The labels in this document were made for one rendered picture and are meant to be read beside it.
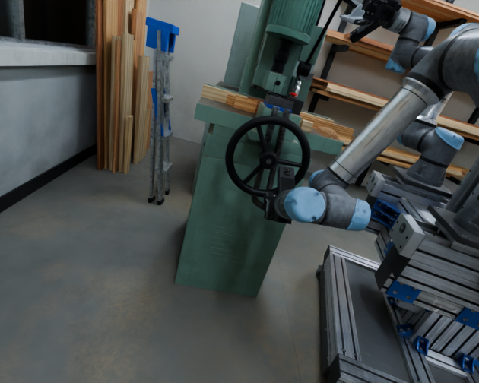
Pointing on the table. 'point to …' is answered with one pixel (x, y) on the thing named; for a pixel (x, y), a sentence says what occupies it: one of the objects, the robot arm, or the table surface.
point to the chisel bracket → (273, 82)
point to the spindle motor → (293, 20)
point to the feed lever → (315, 47)
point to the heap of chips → (327, 132)
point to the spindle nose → (281, 55)
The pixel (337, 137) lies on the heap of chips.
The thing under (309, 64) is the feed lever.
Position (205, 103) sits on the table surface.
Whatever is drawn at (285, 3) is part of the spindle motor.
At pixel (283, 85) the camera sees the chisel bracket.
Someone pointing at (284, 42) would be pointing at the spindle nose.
